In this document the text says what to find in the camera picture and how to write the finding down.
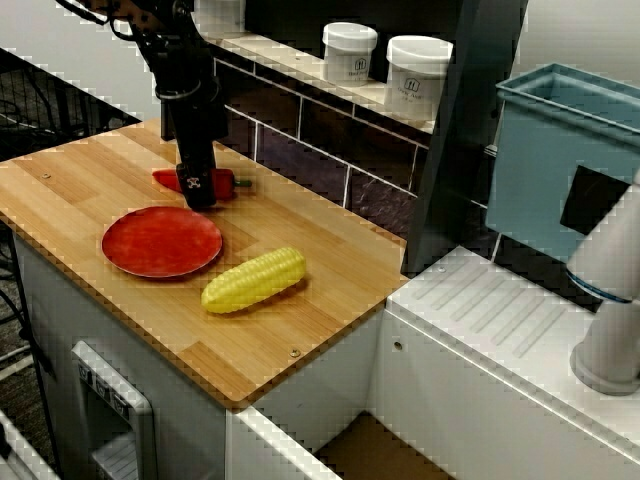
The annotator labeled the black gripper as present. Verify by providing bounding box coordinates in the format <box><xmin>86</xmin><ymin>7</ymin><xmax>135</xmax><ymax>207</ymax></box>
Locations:
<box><xmin>167</xmin><ymin>79</ymin><xmax>229</xmax><ymax>210</ymax></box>

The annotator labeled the red toy pepper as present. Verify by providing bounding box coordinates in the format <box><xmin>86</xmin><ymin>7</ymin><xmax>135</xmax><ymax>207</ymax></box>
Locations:
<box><xmin>152</xmin><ymin>168</ymin><xmax>253</xmax><ymax>202</ymax></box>

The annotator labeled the yellow toy corn cob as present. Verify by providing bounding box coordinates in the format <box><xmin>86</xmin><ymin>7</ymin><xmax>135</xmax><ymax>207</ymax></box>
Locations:
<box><xmin>200</xmin><ymin>246</ymin><xmax>307</xmax><ymax>315</ymax></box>

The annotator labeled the red round plate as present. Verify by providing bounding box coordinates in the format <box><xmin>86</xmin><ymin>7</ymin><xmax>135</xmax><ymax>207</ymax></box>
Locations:
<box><xmin>101</xmin><ymin>205</ymin><xmax>225</xmax><ymax>279</ymax></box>

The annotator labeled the dark tile backsplash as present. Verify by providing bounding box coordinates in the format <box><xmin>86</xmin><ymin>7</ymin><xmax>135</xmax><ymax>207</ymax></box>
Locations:
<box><xmin>212</xmin><ymin>49</ymin><xmax>501</xmax><ymax>261</ymax></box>

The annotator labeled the beige wooden shelf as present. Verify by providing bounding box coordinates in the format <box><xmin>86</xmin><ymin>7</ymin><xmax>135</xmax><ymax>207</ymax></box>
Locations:
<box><xmin>189</xmin><ymin>10</ymin><xmax>444</xmax><ymax>135</ymax></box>

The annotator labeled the white lidded plastic jar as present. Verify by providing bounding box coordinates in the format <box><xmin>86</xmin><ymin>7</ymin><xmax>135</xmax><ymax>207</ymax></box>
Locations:
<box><xmin>193</xmin><ymin>0</ymin><xmax>247</xmax><ymax>39</ymax></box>
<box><xmin>384</xmin><ymin>34</ymin><xmax>454</xmax><ymax>123</ymax></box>
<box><xmin>321</xmin><ymin>22</ymin><xmax>379</xmax><ymax>88</ymax></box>

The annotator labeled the black mesh netting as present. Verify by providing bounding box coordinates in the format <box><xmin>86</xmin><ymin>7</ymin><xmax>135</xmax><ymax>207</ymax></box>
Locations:
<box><xmin>0</xmin><ymin>47</ymin><xmax>141</xmax><ymax>146</ymax></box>

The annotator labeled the dark kitchen back panel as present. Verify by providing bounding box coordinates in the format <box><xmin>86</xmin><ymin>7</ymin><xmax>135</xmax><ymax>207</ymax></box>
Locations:
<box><xmin>244</xmin><ymin>0</ymin><xmax>469</xmax><ymax>66</ymax></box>

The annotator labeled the white toy kitchen cabinet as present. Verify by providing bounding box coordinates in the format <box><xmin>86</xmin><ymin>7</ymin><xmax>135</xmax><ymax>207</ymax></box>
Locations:
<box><xmin>10</xmin><ymin>232</ymin><xmax>386</xmax><ymax>480</ymax></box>

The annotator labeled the grey dispenser panel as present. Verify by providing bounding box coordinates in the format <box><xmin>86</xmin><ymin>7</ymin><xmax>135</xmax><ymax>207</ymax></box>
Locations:
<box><xmin>69</xmin><ymin>339</ymin><xmax>160</xmax><ymax>480</ymax></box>

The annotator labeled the teal plastic bin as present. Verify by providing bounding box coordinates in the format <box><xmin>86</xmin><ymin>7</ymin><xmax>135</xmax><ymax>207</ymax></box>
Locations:
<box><xmin>485</xmin><ymin>62</ymin><xmax>640</xmax><ymax>266</ymax></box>

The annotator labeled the white toy sink unit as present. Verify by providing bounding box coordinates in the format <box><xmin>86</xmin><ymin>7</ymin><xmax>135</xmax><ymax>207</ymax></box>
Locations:
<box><xmin>227</xmin><ymin>245</ymin><xmax>640</xmax><ymax>480</ymax></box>

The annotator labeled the silver aluminium frame rail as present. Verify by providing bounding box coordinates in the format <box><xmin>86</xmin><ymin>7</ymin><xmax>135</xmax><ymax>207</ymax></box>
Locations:
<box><xmin>0</xmin><ymin>409</ymin><xmax>60</xmax><ymax>480</ymax></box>

